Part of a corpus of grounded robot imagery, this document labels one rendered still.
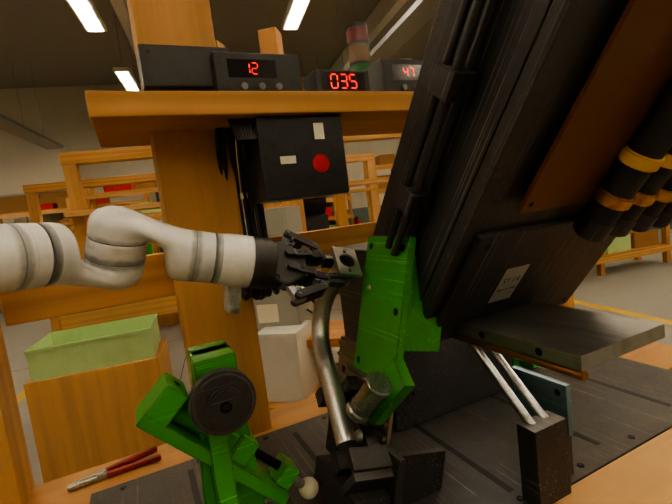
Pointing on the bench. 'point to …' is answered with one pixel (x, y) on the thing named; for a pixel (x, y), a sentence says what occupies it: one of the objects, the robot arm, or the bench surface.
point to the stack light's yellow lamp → (359, 53)
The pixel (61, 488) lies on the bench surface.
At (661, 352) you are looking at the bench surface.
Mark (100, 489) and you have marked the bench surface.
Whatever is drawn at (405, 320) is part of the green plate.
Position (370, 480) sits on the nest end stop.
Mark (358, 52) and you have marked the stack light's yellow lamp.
